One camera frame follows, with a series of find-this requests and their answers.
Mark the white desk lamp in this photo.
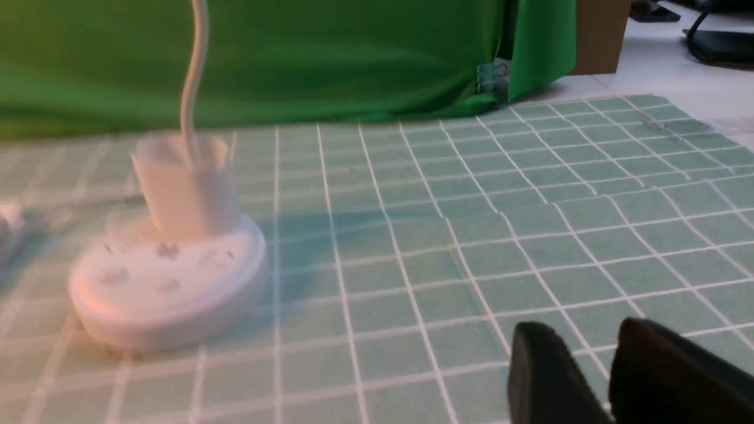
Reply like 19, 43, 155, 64
67, 1, 270, 353

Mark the black device with cable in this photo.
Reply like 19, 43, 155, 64
684, 1, 753, 70

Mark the white lamp power cable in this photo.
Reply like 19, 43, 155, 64
0, 191, 148, 260

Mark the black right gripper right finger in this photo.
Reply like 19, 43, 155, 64
609, 317, 753, 423

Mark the brown cardboard box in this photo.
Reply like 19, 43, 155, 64
570, 0, 631, 76

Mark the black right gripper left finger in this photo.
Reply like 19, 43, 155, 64
507, 322, 613, 423

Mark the metal binder clip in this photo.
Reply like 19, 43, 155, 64
477, 57, 512, 94

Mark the green checkered tablecloth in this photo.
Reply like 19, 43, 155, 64
2, 95, 752, 423

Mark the green backdrop cloth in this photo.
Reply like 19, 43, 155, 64
0, 0, 577, 141

